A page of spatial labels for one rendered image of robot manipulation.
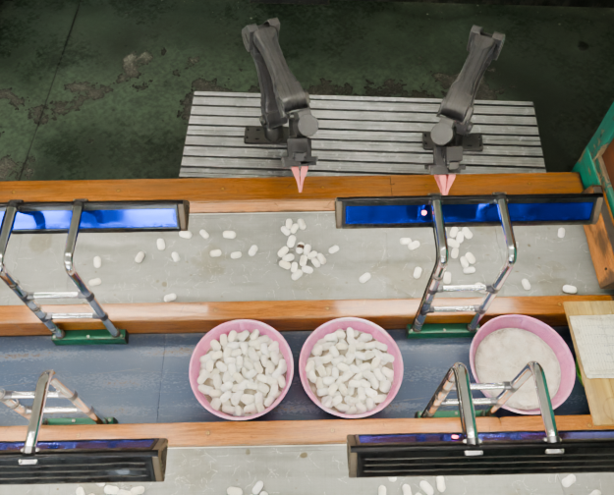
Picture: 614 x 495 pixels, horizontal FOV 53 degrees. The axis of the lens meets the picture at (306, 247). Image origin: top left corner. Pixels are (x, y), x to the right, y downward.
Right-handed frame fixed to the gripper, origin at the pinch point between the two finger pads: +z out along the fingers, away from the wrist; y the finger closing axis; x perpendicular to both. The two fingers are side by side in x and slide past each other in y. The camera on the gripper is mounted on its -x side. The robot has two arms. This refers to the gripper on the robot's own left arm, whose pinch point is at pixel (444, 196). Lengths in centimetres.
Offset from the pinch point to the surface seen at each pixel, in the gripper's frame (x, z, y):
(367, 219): -29.2, 2.2, -24.7
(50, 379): -57, 29, -90
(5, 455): -66, 40, -95
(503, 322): -13.0, 32.8, 13.8
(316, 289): -5.2, 24.6, -36.2
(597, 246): -7.1, 13.3, 40.9
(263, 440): -34, 55, -50
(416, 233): 6.2, 11.0, -6.5
